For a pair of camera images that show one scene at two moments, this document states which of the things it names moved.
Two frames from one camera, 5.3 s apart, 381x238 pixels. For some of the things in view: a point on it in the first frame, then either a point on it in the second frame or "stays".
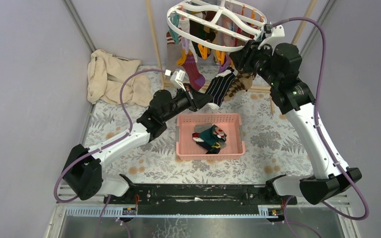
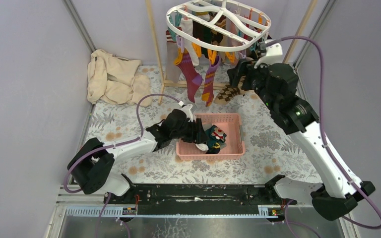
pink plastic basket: (187, 148) stays
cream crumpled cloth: (106, 74) stays
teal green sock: (213, 135) stays
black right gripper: (247, 53) -> (244, 68)
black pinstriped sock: (220, 85) -> (202, 147)
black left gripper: (195, 100) -> (198, 137)
